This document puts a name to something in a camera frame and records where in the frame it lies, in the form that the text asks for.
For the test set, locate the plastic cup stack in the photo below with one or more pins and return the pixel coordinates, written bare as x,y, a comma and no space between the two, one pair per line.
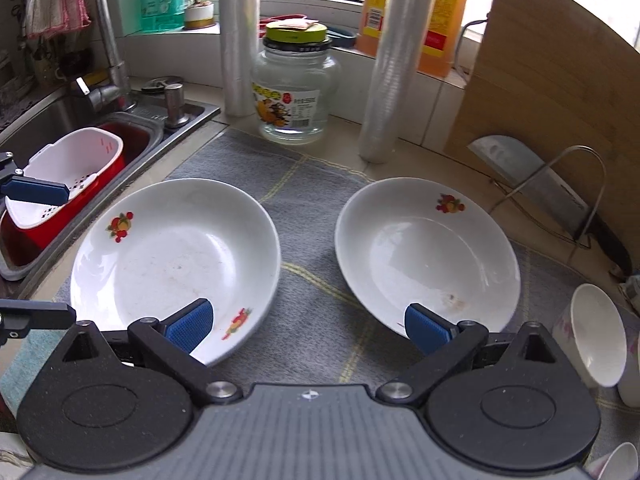
404,27
239,45

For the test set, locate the white plastic strainer basket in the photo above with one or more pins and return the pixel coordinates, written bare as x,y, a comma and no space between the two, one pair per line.
85,160

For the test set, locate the white bowl pink pattern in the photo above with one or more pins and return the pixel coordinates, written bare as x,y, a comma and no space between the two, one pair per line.
590,332

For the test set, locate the steel kitchen faucet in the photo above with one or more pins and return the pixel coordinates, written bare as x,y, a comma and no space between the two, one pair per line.
118,92

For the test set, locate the grey checked table mat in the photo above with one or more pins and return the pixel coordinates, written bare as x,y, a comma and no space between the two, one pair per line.
316,330

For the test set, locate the glass jar green lid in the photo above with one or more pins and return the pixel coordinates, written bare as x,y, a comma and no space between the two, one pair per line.
294,78

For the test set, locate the small potted succulent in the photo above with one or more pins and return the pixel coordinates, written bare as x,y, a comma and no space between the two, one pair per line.
198,14

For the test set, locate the plastic cup stack left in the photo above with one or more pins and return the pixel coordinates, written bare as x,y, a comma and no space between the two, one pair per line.
239,45

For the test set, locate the steel cleaver black handle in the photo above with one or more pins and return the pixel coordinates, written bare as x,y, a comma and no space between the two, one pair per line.
529,175

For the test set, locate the bamboo cutting board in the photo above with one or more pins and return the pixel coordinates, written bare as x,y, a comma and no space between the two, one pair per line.
551,74

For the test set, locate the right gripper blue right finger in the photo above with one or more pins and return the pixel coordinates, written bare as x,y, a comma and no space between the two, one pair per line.
449,349

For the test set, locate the orange oil jug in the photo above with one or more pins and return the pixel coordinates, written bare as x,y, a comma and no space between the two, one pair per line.
437,51

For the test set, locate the white fruit plate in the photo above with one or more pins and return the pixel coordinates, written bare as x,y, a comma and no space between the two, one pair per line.
402,241
160,248

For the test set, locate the steel kitchen sink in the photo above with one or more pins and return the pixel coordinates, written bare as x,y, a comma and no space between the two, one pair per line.
60,113

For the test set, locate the pink white dish cloth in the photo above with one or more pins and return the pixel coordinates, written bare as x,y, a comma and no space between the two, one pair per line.
50,18

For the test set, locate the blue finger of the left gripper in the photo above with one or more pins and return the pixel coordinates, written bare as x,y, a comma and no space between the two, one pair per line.
20,317
29,190

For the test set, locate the sink soap dispenser pump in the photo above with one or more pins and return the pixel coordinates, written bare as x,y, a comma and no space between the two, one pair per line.
174,100

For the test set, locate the plastic cup stack right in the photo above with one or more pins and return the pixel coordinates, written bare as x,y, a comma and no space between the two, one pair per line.
404,27

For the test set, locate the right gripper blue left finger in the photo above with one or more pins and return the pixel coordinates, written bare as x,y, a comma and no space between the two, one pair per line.
166,346

